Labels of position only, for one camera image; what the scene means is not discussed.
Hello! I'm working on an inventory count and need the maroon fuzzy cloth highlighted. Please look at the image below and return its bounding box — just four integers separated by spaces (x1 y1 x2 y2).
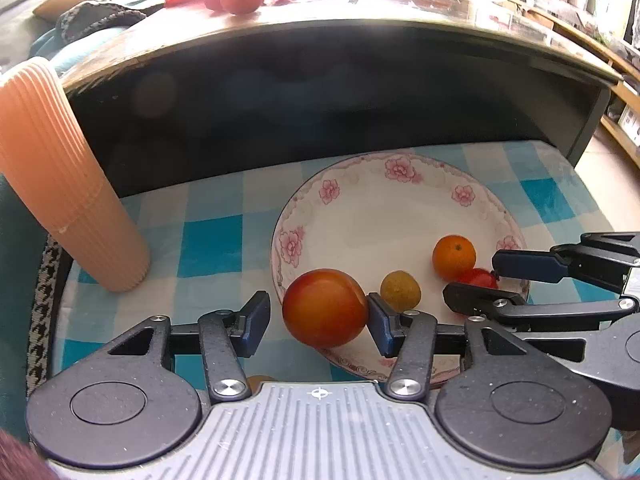
0 430 56 480

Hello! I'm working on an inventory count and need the small yellow-green jujube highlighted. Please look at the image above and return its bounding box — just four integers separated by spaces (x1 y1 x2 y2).
380 270 422 312

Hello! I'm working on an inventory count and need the white floral plate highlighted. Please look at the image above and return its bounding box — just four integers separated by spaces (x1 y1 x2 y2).
270 154 531 391

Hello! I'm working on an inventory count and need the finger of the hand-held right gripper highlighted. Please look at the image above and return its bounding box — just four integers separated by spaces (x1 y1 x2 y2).
491 232 640 292
442 282 640 372

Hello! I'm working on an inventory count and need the houndstooth fabric trim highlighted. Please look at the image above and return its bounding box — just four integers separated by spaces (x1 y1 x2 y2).
25 235 71 401

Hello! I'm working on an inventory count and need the houndstooth pillow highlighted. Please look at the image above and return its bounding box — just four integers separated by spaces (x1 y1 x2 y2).
55 2 146 43

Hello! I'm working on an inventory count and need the blue sofa cushion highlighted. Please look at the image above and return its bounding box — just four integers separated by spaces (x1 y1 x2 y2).
27 25 126 76

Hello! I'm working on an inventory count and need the yellow cushion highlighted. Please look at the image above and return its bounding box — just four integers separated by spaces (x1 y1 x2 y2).
32 0 96 21

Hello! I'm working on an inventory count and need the red cherry tomato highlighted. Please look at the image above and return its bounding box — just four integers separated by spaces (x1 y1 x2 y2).
456 267 500 291

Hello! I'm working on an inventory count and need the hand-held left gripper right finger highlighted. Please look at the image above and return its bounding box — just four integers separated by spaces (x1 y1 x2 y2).
366 291 556 403

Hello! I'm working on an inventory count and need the stack of peach ribbed cups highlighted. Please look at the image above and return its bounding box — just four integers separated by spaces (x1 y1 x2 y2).
0 57 151 293

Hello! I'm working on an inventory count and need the wooden shelf unit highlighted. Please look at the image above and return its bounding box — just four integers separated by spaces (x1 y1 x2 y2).
500 0 640 171

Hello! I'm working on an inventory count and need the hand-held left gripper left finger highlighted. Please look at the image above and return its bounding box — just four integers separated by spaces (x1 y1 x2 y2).
95 290 272 403

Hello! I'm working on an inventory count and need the dark wooden coffee table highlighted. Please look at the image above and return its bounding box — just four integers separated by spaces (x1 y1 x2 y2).
60 0 626 196

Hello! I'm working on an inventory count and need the teal upholstered seat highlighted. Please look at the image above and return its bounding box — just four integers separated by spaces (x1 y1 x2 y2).
0 170 51 441

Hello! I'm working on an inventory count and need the blue white checkered cloth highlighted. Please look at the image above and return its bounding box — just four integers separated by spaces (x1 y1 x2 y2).
50 140 640 411

